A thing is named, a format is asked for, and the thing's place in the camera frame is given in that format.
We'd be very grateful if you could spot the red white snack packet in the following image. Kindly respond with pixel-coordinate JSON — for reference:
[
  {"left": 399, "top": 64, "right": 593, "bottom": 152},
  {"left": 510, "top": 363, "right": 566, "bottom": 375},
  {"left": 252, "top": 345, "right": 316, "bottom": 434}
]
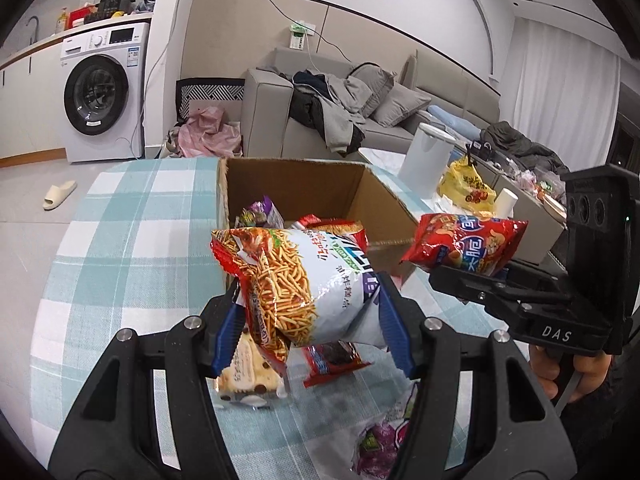
[{"left": 292, "top": 214, "right": 369, "bottom": 252}]

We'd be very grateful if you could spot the white side table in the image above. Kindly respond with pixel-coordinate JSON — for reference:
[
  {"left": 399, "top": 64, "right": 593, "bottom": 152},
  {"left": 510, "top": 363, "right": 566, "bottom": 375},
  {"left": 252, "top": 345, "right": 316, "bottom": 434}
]
[{"left": 359, "top": 148, "right": 564, "bottom": 264}]

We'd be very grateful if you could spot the grey cushion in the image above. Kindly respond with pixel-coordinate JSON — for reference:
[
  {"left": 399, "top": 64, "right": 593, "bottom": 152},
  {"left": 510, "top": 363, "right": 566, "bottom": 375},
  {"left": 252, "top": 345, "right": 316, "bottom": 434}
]
[{"left": 371, "top": 84, "right": 432, "bottom": 128}]

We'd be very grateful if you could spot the purple candy bag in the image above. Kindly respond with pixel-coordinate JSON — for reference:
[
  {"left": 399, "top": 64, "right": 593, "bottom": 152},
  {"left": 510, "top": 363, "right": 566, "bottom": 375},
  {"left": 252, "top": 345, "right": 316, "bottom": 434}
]
[{"left": 352, "top": 382, "right": 418, "bottom": 479}]

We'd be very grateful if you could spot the right hand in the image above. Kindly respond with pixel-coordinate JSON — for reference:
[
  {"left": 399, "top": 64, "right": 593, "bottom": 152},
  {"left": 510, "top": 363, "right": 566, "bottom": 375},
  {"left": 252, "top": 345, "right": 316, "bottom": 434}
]
[{"left": 528, "top": 343, "right": 614, "bottom": 404}]

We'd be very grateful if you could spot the purple white snack bag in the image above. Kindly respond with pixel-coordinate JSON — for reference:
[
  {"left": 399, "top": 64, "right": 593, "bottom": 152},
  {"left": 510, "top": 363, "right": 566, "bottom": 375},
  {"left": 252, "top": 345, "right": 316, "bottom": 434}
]
[{"left": 234, "top": 195, "right": 284, "bottom": 229}]

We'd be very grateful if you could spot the small red snack packet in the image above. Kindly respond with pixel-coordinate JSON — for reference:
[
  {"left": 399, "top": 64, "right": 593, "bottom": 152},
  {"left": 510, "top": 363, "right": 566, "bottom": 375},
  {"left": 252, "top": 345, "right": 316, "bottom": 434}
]
[{"left": 303, "top": 340, "right": 370, "bottom": 388}]

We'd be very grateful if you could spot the white washing machine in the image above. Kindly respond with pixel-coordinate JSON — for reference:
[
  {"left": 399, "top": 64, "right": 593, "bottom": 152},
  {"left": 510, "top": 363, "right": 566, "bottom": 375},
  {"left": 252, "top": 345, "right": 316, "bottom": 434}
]
[{"left": 60, "top": 21, "right": 150, "bottom": 162}]

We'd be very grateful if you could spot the teal plaid tablecloth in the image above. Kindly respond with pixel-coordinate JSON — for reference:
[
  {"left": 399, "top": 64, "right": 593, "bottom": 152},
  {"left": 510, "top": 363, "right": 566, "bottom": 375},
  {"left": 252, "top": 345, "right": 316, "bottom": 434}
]
[{"left": 28, "top": 155, "right": 532, "bottom": 480}]

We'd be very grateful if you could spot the nougat cracker package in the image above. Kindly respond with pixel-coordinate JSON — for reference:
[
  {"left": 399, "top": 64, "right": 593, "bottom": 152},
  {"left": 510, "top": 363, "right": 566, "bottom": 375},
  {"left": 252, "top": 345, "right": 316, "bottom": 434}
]
[{"left": 214, "top": 327, "right": 288, "bottom": 410}]

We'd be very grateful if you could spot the yellow plastic bag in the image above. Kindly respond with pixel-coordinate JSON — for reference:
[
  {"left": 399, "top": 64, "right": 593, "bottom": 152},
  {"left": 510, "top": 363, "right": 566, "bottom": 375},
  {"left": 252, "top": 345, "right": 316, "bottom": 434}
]
[{"left": 436, "top": 156, "right": 497, "bottom": 217}]

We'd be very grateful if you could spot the pile of clothes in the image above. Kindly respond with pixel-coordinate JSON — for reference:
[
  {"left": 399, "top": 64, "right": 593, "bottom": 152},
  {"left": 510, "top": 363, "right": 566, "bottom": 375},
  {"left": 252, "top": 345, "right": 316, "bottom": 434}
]
[{"left": 288, "top": 62, "right": 395, "bottom": 157}]

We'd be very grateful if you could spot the grey sofa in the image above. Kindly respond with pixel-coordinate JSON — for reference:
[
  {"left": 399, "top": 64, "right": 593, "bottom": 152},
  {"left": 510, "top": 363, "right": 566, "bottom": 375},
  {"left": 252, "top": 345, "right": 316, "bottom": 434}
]
[{"left": 240, "top": 48, "right": 500, "bottom": 159}]

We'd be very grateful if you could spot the beige slipper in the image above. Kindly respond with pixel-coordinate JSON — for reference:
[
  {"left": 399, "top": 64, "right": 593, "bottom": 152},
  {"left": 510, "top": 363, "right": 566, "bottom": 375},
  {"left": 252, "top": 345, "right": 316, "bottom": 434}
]
[{"left": 42, "top": 180, "right": 77, "bottom": 211}]

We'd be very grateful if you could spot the red chips bag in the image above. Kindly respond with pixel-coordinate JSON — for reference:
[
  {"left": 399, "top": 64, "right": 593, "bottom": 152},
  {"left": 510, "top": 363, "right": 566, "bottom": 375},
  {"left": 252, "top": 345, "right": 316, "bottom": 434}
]
[{"left": 400, "top": 214, "right": 528, "bottom": 276}]

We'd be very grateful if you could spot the cardboard SF express box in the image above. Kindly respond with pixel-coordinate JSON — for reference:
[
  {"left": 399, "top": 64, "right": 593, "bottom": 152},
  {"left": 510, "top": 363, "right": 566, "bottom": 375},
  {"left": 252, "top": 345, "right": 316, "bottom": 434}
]
[{"left": 217, "top": 158, "right": 418, "bottom": 281}]

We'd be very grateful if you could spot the white noodle snack bag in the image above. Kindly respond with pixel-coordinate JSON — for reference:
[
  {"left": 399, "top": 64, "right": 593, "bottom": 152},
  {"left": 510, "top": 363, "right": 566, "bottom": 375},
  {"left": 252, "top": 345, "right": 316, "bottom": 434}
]
[{"left": 210, "top": 226, "right": 384, "bottom": 376}]

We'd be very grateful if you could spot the white paper cup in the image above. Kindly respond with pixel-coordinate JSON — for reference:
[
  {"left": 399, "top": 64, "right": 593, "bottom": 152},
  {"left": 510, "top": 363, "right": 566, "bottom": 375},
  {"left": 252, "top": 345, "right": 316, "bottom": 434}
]
[{"left": 494, "top": 188, "right": 518, "bottom": 219}]

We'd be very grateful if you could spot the pink cloth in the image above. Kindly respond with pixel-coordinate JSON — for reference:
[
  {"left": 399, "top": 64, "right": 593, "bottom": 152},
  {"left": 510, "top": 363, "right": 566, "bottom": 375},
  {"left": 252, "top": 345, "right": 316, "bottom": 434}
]
[{"left": 178, "top": 105, "right": 242, "bottom": 158}]

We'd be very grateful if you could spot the white electric kettle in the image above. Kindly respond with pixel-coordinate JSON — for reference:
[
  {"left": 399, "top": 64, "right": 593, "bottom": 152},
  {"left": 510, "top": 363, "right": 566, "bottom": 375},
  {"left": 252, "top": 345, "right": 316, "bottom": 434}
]
[{"left": 398, "top": 122, "right": 456, "bottom": 200}]

